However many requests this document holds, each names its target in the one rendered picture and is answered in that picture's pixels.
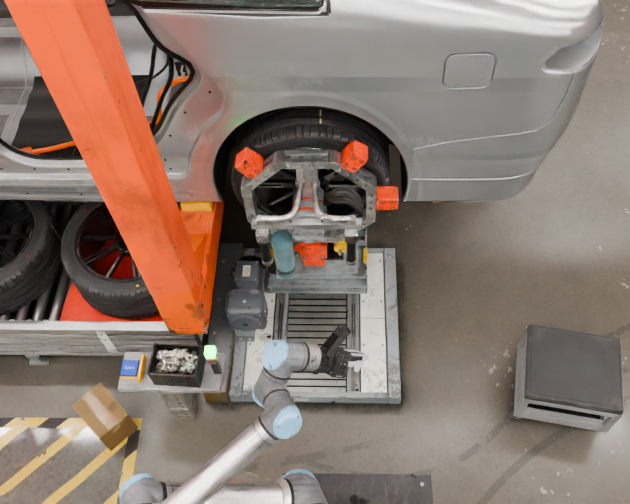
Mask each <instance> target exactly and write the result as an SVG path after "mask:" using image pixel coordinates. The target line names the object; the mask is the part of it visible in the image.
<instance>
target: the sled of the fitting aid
mask: <svg viewBox="0 0 630 504"><path fill-rule="evenodd" d="M270 253H271V256H272V258H273V262H272V264H271V265H268V277H267V289H268V293H319V294H367V290H368V275H367V227H364V228H363V229H361V230H359V231H358V279H277V276H276V271H277V268H276V262H275V258H274V254H273V247H272V242H271V240H270Z"/></svg>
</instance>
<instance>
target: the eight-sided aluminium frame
mask: <svg viewBox="0 0 630 504"><path fill-rule="evenodd" d="M341 166H342V153H341V152H338V151H337V150H330V149H328V150H278V151H276V152H274V153H272V155H271V156H269V157H268V158H267V159H265V160H264V167H263V172H262V173H260V174H259V175H258V176H256V177H255V178H254V179H251V178H249V177H247V176H245V175H244V176H243V177H242V181H241V194H242V198H243V202H244V207H245V211H246V216H247V217H246V218H247V220H248V222H249V223H251V219H257V215H269V214H267V213H266V212H264V211H262V210H260V209H258V207H257V202H256V197H255V192H254V189H255V188H256V187H257V186H259V185H260V184H262V183H263V182H264V181H266V180H267V179H268V178H270V177H271V176H273V175H274V174H275V173H277V172H278V171H280V170H281V169H296V168H302V169H311V168H317V169H333V170H334V171H336V172H338V173H339V174H341V175H342V176H344V177H346V178H347V179H349V180H350V181H352V182H353V183H355V184H357V185H358V186H360V187H361V188H363V189H365V190H366V208H365V209H364V217H357V218H358V219H362V229H363V228H364V227H366V226H368V225H371V224H372V223H373V222H375V218H376V193H377V178H376V176H375V175H373V174H372V172H371V173H370V172H369V171H367V170H366V169H364V168H363V167H361V168H360V169H359V170H358V171H356V172H355V173H353V172H351V171H349V170H347V169H345V168H342V167H341ZM280 230H285V231H288V232H289V233H290V234H291V235H292V231H293V229H271V230H270V233H271V234H272V235H273V234H274V233H275V232H277V231H280ZM343 239H345V229H325V234H324V238H323V239H322V240H320V241H318V242H331V243H335V242H340V241H343ZM292 241H293V243H295V242H300V241H298V240H296V239H295V238H294V237H293V235H292Z"/></svg>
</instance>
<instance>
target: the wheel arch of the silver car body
mask: <svg viewBox="0 0 630 504"><path fill-rule="evenodd" d="M294 106H317V107H325V108H331V109H336V110H340V111H343V112H346V113H349V114H352V115H355V116H357V117H359V118H361V119H363V120H365V121H367V122H369V123H370V124H372V125H374V126H375V127H377V128H378V129H379V130H380V131H382V132H383V133H384V134H385V135H386V136H387V139H388V144H389V145H393V146H396V148H397V149H398V151H399V153H400V166H401V186H402V201H403V202H405V201H406V199H407V197H408V194H409V190H410V173H409V168H408V164H407V161H406V159H405V157H404V155H403V153H402V151H401V150H400V148H399V147H398V145H397V144H396V143H395V142H394V140H393V139H392V138H391V137H390V136H389V135H388V134H387V133H386V132H384V131H383V130H382V129H381V128H379V127H378V126H376V125H375V124H373V123H372V122H370V121H368V120H367V119H365V118H363V117H360V116H358V115H356V114H353V113H351V112H348V111H345V110H341V109H337V108H333V107H327V106H320V105H290V106H283V107H278V108H274V109H270V110H267V111H264V112H261V113H258V114H256V115H254V116H252V117H250V118H248V119H246V120H244V121H243V122H241V123H240V124H238V125H237V126H236V127H234V128H233V129H232V130H231V131H230V132H229V133H228V134H227V135H226V136H225V137H224V138H223V140H222V141H221V142H220V144H219V146H218V147H217V149H216V151H215V154H214V156H213V160H212V164H211V183H212V187H213V191H214V193H215V196H216V198H217V199H218V201H219V202H222V201H223V195H224V187H225V180H226V172H227V165H228V157H229V153H230V151H231V149H232V148H233V147H235V144H236V137H237V133H238V131H239V128H240V126H241V124H243V123H244V122H246V121H247V120H249V119H251V118H253V117H255V116H257V115H260V114H262V113H265V112H268V111H272V110H276V109H280V108H286V107H294Z"/></svg>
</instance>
